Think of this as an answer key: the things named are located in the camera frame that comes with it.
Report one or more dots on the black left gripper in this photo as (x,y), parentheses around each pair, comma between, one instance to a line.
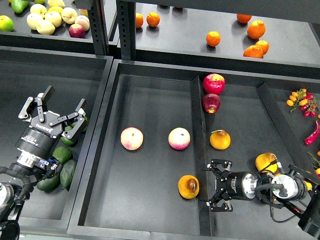
(47,127)

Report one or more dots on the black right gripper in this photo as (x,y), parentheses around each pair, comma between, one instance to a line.
(229,186)

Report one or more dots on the yellow pear with brown stem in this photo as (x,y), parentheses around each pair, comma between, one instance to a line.
(188,186)

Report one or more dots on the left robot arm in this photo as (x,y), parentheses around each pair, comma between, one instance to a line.
(41,163)

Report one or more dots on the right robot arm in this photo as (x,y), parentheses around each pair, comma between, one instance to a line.
(298,191)

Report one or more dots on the yellow pear near divider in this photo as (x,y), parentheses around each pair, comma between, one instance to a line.
(220,139)

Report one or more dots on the yellow pear upper right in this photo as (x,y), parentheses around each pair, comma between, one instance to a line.
(266,162)

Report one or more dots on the yellow pear far right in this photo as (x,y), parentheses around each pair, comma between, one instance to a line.
(308,183)

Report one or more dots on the pale yellow pear front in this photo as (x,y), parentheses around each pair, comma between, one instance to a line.
(45,27)

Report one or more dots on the pale yellow pear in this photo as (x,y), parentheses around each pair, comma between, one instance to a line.
(54,17)
(45,27)
(33,20)

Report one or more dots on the pale yellow pear middle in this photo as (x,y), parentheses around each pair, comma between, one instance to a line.
(54,17)

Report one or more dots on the pale yellow pear left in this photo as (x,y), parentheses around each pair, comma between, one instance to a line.
(33,20)

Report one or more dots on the black left tray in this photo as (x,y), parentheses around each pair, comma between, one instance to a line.
(26,73)

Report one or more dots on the black tray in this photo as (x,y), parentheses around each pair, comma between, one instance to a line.
(26,73)
(133,194)

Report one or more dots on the pink apple right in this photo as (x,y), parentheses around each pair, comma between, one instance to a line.
(179,138)

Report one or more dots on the pink apple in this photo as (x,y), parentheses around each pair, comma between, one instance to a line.
(131,138)
(179,138)

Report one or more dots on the pink apple left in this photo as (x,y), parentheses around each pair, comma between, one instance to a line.
(131,138)

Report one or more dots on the black middle tray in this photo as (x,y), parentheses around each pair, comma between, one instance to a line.
(133,194)

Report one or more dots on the dark red apple on shelf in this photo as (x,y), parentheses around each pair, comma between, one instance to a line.
(77,31)

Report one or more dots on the red chili pepper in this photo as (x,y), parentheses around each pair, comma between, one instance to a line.
(314,135)

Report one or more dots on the bright red apple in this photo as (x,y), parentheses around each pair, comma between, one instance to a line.
(214,83)

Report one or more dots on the pink peach on shelf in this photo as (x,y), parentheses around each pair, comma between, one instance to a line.
(83,21)

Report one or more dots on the pale yellow apple right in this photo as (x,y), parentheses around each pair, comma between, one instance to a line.
(69,15)

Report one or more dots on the green apple on shelf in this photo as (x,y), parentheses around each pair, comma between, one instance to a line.
(6,24)

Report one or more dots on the green pepper on shelf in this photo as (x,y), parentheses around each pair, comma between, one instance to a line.
(19,6)

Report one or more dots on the cherry tomato bunch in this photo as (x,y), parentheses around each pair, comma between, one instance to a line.
(305,101)

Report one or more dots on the orange shelf leftmost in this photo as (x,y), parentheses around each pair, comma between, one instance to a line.
(139,20)

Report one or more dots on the orange shelf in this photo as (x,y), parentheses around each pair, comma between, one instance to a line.
(254,51)
(153,19)
(139,20)
(243,18)

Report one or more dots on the orange front right shelf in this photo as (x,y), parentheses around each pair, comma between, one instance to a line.
(254,51)

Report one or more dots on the orange behind front orange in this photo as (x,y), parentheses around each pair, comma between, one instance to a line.
(264,45)

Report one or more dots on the orange on shelf centre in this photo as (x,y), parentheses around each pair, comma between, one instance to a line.
(213,38)

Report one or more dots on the large orange on shelf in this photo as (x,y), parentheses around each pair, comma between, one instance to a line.
(256,29)

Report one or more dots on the orange top right shelf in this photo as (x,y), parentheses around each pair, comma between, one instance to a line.
(243,18)

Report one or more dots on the black shelf post left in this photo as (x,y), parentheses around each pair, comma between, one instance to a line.
(96,15)

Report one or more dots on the black shelf post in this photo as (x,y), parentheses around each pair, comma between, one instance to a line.
(96,15)
(126,19)

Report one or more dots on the black shelf post right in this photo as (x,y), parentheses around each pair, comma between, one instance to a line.
(126,19)

